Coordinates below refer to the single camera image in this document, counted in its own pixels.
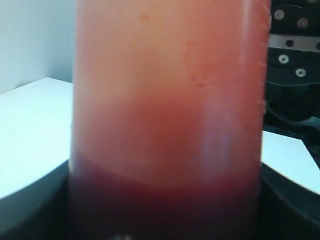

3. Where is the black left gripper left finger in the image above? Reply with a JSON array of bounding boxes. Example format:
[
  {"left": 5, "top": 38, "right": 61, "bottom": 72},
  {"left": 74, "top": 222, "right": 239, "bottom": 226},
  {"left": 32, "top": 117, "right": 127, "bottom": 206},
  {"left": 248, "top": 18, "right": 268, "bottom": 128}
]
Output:
[{"left": 0, "top": 162, "right": 69, "bottom": 240}]

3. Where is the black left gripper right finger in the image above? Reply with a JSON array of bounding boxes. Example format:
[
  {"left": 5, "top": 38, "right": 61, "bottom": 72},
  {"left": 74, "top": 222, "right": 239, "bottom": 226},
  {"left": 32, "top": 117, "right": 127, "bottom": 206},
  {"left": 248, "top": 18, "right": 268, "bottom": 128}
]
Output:
[{"left": 257, "top": 163, "right": 320, "bottom": 240}]

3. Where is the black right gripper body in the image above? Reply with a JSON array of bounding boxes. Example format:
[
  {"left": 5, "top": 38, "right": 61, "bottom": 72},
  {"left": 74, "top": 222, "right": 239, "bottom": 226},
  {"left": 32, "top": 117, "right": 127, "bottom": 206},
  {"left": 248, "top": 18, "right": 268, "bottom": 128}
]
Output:
[{"left": 264, "top": 0, "right": 320, "bottom": 165}]

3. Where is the red sauce squeeze bottle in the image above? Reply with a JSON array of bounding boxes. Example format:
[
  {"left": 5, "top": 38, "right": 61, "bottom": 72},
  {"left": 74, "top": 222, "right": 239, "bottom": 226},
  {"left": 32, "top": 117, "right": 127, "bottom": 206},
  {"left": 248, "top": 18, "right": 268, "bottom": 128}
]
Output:
[{"left": 68, "top": 0, "right": 271, "bottom": 240}]

